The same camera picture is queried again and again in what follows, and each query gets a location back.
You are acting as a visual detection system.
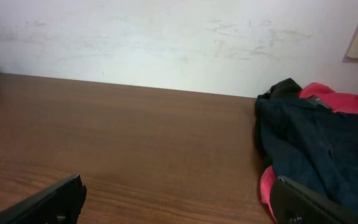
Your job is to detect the red t-shirt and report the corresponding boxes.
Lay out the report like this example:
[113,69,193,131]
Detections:
[259,82,358,222]

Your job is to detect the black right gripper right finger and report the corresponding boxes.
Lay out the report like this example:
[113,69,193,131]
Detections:
[270,176,358,224]

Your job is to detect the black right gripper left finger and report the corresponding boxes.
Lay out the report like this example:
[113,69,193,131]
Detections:
[0,174,87,224]

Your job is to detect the navy blue shorts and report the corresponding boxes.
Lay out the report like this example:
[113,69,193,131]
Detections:
[254,77,358,222]

